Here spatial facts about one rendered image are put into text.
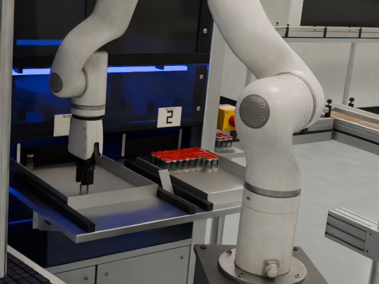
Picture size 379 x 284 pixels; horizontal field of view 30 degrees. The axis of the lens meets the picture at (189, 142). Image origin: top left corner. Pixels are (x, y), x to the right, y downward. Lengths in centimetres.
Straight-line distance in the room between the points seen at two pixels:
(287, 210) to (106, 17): 60
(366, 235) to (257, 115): 157
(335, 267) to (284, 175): 241
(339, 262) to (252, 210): 245
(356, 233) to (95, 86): 148
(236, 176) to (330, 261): 185
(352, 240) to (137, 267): 99
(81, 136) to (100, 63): 18
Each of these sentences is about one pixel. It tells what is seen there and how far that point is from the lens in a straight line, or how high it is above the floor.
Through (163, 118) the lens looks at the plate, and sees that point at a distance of 212.
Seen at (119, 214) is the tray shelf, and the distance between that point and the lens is 172.
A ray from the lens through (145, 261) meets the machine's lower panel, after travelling 226.
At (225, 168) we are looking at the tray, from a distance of 215.
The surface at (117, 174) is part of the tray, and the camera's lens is 200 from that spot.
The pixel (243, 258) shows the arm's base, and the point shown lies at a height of 90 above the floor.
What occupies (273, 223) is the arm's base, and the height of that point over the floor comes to 99.
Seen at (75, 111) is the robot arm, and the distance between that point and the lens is 173.
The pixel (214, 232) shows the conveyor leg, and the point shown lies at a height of 52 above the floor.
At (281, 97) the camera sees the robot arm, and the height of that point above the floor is 126.
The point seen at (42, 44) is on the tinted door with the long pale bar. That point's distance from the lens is 189.
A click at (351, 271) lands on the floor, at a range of 380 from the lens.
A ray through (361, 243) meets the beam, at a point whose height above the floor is 48.
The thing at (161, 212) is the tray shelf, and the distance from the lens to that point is 175.
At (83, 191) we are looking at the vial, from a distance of 180.
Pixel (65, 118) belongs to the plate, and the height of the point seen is 104.
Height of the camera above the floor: 150
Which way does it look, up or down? 15 degrees down
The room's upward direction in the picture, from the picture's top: 6 degrees clockwise
